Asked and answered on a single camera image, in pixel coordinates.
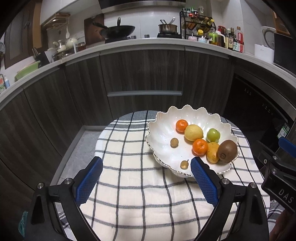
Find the yellow lemon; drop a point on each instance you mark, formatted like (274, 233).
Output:
(193, 132)

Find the orange mandarin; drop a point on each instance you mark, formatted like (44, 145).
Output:
(181, 126)
(200, 147)

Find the checked white tablecloth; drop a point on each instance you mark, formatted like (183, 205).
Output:
(136, 198)

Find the white electric kettle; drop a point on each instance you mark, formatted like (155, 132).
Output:
(268, 36)

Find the white teapot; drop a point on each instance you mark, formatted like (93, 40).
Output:
(71, 42)

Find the brown kiwi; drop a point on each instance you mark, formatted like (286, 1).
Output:
(227, 151)

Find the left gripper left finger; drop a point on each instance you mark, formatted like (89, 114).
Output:
(43, 222)

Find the yellow mango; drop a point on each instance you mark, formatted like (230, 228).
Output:
(211, 154)

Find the green apple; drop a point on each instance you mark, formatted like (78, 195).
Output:
(213, 135)

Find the black wok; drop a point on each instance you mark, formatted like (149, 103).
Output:
(115, 32)

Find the black microwave oven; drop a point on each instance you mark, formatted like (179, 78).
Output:
(284, 53)

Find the built-in black dishwasher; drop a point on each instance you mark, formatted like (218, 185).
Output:
(258, 116)

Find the red cap sauce bottle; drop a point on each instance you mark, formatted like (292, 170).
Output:
(239, 42)

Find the black range hood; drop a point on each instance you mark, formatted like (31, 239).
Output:
(109, 6)

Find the steel saucepan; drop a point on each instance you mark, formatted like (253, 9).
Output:
(168, 28)

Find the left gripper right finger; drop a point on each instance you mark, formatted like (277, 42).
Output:
(250, 220)

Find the wooden cutting board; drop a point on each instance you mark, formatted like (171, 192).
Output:
(92, 33)

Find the black spice rack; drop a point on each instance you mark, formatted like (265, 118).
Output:
(191, 21)

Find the tan longan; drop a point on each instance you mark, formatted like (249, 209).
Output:
(184, 164)
(174, 142)

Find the green dish basin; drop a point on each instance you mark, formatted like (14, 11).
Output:
(27, 70)

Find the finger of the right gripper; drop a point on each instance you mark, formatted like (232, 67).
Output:
(267, 158)
(287, 146)

